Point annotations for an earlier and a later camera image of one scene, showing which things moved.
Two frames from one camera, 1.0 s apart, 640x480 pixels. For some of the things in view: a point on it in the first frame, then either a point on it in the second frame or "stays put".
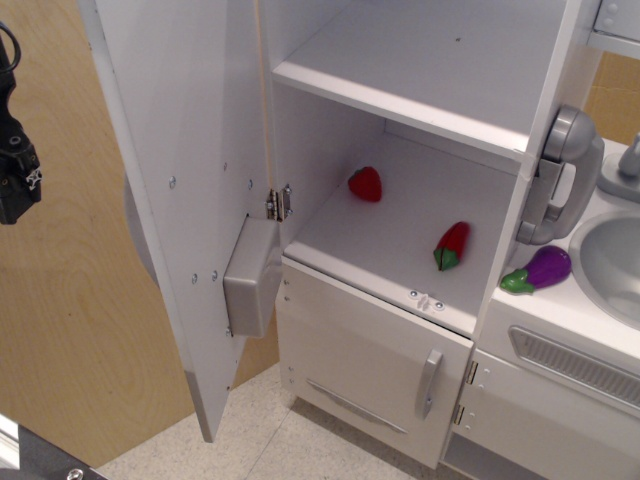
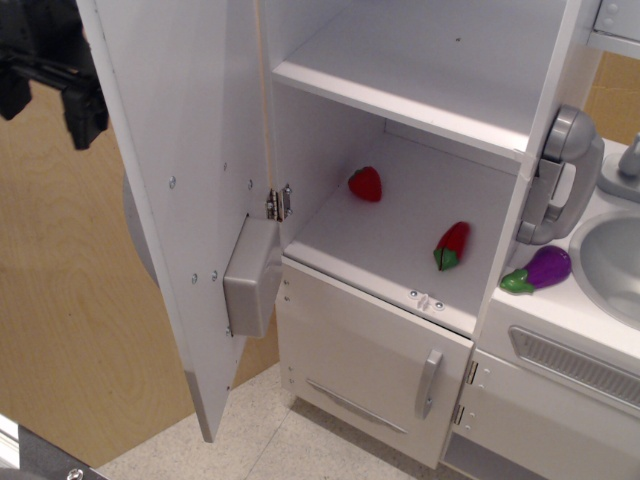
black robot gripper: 17,151 → 44,41
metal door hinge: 278,204 stays put
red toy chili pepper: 452,245 stays put
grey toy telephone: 566,178 stays put
